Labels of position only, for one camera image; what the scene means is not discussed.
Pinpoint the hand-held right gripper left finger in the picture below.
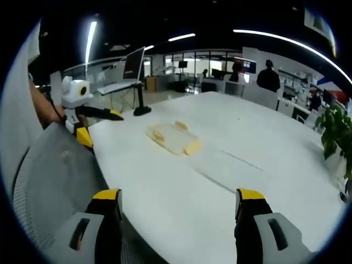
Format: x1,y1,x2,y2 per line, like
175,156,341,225
53,188,123,264

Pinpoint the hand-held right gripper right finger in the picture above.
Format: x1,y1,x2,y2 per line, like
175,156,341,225
234,188,314,264

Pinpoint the yellowish plastic buckle part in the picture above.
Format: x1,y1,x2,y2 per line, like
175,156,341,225
183,139,204,156

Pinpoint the grey mesh office chair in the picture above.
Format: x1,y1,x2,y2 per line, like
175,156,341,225
12,122,123,264

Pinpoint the person's white shirt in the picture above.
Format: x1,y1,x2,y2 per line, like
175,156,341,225
0,20,47,199

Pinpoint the long ceiling light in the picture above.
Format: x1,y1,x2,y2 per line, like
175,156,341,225
233,29,352,83
168,33,196,42
84,21,98,66

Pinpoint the laptop on stand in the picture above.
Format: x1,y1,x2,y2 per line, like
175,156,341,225
97,46,146,96

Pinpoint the green potted plant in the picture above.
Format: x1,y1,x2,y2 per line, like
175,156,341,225
315,103,352,204

